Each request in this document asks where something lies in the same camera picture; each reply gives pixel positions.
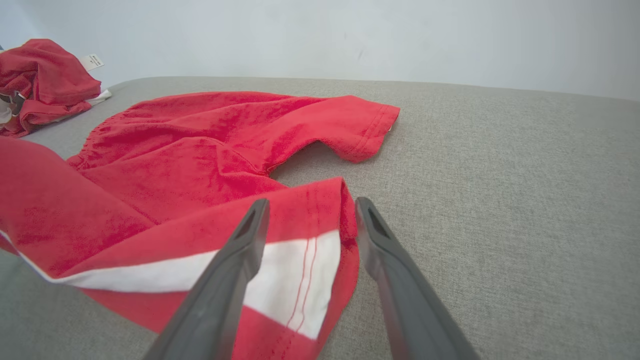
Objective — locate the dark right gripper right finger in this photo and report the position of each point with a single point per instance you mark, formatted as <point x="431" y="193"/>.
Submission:
<point x="405" y="290"/>

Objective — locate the red Bulls 23 jersey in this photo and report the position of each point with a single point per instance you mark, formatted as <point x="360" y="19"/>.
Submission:
<point x="45" y="80"/>

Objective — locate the red basketball jersey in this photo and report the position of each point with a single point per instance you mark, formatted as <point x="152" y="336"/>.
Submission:
<point x="190" y="170"/>

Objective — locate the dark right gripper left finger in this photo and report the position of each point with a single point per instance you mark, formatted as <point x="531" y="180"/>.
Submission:
<point x="220" y="290"/>

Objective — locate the grey fabric sofa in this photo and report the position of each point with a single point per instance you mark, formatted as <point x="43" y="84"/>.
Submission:
<point x="500" y="200"/>

